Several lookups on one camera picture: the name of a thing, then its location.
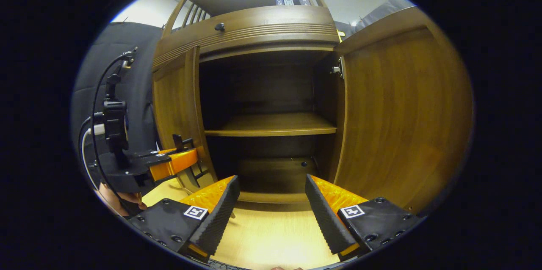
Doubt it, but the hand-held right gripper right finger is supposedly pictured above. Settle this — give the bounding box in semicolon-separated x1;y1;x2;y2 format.
305;174;424;258

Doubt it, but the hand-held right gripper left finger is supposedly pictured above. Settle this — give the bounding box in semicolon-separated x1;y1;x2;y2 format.
127;176;241;262

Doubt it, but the wooden cabinet door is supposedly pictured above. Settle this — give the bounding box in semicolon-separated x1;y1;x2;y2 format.
335;6;474;215
152;47;218;194

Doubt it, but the wooden double-door shoe cabinet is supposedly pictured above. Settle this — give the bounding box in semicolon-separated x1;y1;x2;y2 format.
152;0;474;215

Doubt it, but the wooden cabinet shelf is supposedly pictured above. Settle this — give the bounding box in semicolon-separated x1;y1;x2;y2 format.
205;113;337;137

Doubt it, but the metal door hinge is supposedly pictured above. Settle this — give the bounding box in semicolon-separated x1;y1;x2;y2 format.
330;58;344;79

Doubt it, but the white cable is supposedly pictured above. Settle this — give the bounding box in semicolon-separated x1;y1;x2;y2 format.
80;124;106;190

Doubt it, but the black left door handle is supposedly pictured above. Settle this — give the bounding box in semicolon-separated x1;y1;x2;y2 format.
172;134;209;189

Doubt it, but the black cable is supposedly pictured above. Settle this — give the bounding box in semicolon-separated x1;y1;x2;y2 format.
90;51;137;215

